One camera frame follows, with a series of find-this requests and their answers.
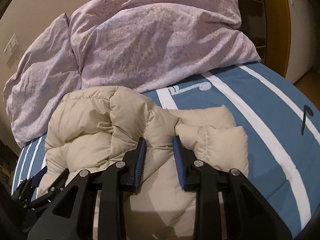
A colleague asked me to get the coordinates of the beige quilted down jacket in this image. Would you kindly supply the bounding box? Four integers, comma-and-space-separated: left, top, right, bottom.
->
36, 85, 250, 240

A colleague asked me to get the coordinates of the dark wooden shelf cabinet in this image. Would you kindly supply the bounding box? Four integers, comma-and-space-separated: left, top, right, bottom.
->
238, 0, 267, 60

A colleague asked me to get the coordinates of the lilac floral duvet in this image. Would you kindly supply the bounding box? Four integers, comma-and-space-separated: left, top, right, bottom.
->
3, 0, 261, 147

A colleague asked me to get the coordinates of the white wall socket panel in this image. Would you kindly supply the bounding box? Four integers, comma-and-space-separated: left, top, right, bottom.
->
3, 34, 19, 62

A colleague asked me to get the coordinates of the blue white striped bedsheet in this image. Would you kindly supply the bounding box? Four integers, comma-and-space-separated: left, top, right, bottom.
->
12, 63, 319, 239

